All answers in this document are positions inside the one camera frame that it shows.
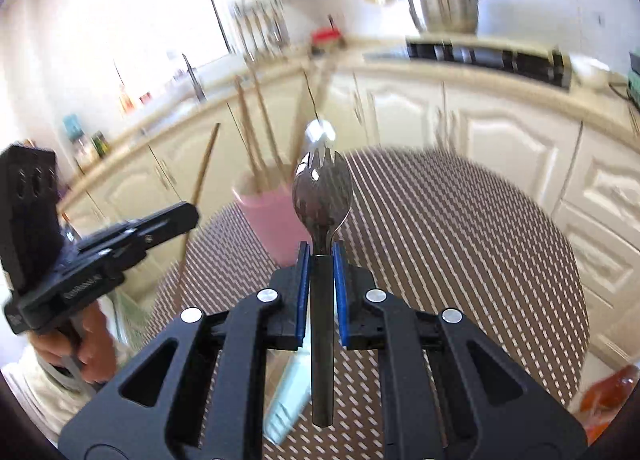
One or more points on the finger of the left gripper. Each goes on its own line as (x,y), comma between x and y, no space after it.
(86,268)
(148,232)

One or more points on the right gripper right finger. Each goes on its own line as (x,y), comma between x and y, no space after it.
(447,390)

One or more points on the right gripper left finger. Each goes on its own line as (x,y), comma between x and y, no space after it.
(196,391)

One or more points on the light sleeve left forearm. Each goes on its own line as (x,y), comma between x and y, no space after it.
(47,402)

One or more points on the chrome kitchen faucet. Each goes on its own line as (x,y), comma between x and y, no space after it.
(196,84)

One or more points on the person's left hand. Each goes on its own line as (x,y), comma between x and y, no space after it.
(96,351)

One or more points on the pink utensil cup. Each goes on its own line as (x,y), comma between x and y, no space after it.
(270,213)

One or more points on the glass jar on counter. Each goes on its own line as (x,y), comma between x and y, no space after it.
(85,152)

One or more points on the orange plastic bag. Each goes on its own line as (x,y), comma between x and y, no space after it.
(602,401)

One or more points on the steel spoon in cup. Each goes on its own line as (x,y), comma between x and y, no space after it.
(319,137)

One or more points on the leaning wooden chopstick in cup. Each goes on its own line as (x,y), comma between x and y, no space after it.
(316,80)

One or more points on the window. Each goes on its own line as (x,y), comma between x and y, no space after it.
(95,51)

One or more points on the red container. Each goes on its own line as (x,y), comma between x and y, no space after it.
(324,37)

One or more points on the cream lower cabinets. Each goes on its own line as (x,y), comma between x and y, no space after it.
(575,152)

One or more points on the black gas stove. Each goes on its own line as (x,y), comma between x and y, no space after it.
(551,67)

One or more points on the white ceramic bowl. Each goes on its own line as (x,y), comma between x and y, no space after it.
(590,72)

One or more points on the green electric cooker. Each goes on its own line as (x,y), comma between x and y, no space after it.
(633,86)

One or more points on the wall utensil rack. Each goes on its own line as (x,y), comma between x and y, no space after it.
(262,29)

